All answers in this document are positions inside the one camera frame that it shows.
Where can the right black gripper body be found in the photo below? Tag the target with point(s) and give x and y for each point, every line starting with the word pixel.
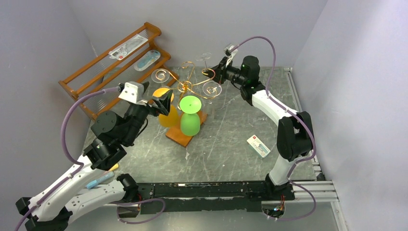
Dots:
pixel 222 73

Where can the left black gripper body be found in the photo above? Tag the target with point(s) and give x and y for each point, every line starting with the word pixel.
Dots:
pixel 155 110

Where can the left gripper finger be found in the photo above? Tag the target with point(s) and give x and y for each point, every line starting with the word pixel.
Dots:
pixel 144 87
pixel 166 101

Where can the clear wine glass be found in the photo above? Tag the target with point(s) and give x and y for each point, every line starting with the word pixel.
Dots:
pixel 161 76
pixel 203 58
pixel 211 89

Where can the clear wine glass back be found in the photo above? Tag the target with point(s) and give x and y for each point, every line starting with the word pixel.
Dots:
pixel 161 76

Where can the clear wine glass front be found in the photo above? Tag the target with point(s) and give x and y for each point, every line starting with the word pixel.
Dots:
pixel 203 58

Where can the green plastic wine glass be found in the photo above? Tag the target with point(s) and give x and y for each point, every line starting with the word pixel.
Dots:
pixel 190 121

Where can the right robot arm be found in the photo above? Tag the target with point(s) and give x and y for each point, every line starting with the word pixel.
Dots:
pixel 294 138

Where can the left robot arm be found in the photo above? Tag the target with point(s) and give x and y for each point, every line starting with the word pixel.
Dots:
pixel 62 203

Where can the wooden shelf rack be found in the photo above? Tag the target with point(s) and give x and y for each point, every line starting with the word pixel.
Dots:
pixel 103 72

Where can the blue white packaged item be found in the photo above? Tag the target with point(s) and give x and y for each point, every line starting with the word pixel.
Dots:
pixel 147 60

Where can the white packaged item top shelf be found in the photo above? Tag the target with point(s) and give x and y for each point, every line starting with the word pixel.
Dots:
pixel 127 47

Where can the yellow highlighter pen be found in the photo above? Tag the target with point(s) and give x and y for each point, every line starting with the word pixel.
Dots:
pixel 114 167

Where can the small white red box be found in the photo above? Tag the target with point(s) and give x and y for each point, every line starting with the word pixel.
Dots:
pixel 258 146

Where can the blue highlighter pen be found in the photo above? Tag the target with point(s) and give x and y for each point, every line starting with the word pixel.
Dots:
pixel 99 180

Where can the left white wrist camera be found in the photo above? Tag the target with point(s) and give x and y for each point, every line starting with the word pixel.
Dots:
pixel 130 92

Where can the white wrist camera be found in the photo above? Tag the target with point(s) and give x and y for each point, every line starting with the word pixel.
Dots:
pixel 130 92
pixel 230 51

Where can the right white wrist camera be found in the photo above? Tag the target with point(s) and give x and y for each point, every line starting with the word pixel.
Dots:
pixel 230 51

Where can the gold wire glass rack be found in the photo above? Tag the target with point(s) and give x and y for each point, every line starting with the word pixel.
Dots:
pixel 186 88

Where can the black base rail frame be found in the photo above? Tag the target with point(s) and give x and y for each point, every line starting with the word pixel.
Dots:
pixel 250 196

